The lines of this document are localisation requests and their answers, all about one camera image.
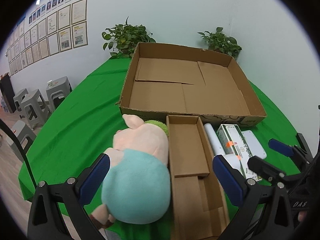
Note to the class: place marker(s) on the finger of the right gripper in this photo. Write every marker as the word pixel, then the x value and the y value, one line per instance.
pixel 282 148
pixel 265 170

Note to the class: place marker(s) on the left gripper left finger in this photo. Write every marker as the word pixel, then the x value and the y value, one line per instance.
pixel 45 218

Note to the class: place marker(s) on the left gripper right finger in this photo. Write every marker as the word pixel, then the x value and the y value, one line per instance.
pixel 264 212

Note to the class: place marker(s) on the white plastic case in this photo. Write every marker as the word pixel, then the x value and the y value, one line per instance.
pixel 254 145

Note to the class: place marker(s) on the green white medicine box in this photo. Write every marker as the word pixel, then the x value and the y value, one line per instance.
pixel 236 149

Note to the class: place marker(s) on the white lint roller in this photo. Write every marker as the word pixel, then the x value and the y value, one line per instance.
pixel 213 140

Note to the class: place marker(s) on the narrow cardboard insert box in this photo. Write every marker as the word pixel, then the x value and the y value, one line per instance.
pixel 198 201

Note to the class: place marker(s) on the pink pig plush toy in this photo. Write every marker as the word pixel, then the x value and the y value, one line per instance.
pixel 136 189

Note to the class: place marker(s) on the person's right hand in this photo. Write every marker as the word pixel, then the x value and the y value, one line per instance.
pixel 302 215

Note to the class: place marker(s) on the grey plastic stool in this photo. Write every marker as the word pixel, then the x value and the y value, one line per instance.
pixel 19 96
pixel 35 109
pixel 57 90
pixel 25 136

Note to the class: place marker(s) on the right potted plant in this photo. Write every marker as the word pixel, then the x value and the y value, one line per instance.
pixel 219 42

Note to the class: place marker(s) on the potted plant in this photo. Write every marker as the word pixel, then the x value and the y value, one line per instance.
pixel 219 42
pixel 122 39

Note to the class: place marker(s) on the large cardboard tray box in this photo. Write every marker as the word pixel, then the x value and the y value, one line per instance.
pixel 168 79

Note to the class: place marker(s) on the left potted plant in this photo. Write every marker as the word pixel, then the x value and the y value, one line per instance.
pixel 122 39

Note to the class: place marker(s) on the framed certificates on wall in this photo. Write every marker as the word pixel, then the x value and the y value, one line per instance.
pixel 62 30

